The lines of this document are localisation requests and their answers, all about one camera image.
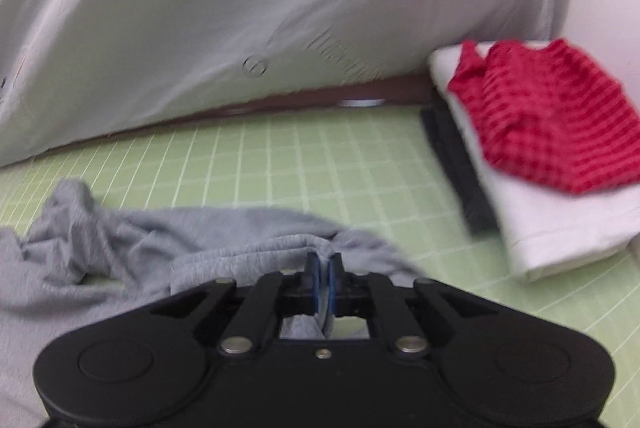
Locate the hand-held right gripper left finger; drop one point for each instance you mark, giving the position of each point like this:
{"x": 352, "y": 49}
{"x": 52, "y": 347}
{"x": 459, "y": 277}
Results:
{"x": 312, "y": 280}

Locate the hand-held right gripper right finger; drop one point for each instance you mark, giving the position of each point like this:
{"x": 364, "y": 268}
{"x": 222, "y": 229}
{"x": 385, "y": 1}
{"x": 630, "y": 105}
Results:
{"x": 335, "y": 280}

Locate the grey sweatshirt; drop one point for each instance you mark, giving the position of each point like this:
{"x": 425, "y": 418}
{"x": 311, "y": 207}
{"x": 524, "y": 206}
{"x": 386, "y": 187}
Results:
{"x": 100, "y": 258}

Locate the dark folded garment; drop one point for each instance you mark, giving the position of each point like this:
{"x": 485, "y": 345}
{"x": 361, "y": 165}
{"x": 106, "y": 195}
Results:
{"x": 460, "y": 173}

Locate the white label tag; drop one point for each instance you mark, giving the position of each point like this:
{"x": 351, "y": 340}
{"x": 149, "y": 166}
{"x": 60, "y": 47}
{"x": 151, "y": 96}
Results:
{"x": 362, "y": 102}

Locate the white folded cloth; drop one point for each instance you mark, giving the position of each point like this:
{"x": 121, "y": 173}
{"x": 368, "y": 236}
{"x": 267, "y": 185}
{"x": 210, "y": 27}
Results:
{"x": 540, "y": 228}

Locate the red checked garment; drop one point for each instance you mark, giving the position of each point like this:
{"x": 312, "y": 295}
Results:
{"x": 545, "y": 123}

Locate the carrot print sheet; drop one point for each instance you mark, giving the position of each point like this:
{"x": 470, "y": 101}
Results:
{"x": 200, "y": 8}

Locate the brown bed frame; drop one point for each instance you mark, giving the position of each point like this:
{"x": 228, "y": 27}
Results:
{"x": 310, "y": 97}

